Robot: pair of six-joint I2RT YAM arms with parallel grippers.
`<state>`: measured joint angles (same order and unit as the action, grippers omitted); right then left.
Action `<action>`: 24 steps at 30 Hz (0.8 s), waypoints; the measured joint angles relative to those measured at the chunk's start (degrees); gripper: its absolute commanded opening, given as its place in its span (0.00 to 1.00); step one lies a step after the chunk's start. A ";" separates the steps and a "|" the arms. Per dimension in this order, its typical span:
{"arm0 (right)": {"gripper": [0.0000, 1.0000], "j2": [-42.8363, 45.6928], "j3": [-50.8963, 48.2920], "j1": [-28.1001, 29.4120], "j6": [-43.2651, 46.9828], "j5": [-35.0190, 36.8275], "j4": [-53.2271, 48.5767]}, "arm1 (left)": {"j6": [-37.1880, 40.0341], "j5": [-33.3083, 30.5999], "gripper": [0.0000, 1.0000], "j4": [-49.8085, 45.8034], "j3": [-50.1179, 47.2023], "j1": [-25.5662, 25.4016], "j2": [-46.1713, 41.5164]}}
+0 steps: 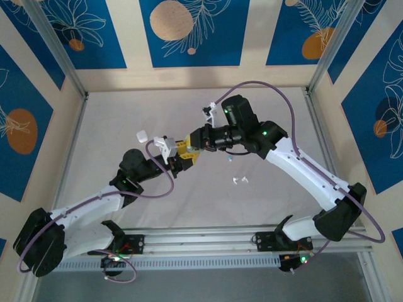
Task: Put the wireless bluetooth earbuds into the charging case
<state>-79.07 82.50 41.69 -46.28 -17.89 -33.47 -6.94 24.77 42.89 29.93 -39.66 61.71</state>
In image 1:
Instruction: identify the aluminium frame rail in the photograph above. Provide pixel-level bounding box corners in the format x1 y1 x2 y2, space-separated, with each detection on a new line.
18 91 91 302
302 87 383 302

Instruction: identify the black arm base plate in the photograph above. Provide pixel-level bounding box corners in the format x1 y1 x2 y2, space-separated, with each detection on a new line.
111 234 145 255
251 231 314 252

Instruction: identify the aluminium frame post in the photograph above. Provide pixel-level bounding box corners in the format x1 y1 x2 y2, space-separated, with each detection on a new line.
305 0 387 97
22 0 89 99

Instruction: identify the grey slotted cable duct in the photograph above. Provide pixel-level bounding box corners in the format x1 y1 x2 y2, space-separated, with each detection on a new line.
58 254 283 271

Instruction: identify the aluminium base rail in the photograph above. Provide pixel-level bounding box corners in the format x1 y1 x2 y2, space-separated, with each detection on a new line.
121 223 371 255

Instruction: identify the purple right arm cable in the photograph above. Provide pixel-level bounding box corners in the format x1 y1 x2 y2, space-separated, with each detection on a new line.
213 81 385 274

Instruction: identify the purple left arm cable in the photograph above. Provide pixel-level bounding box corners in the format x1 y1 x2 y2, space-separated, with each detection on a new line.
18 140 176 284

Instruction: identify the black controller board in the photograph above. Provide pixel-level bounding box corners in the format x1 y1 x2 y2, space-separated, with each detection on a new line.
278 253 312 274
100 254 127 277

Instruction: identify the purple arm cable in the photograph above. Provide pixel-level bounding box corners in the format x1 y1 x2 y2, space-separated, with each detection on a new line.
18 140 176 284
213 81 385 274

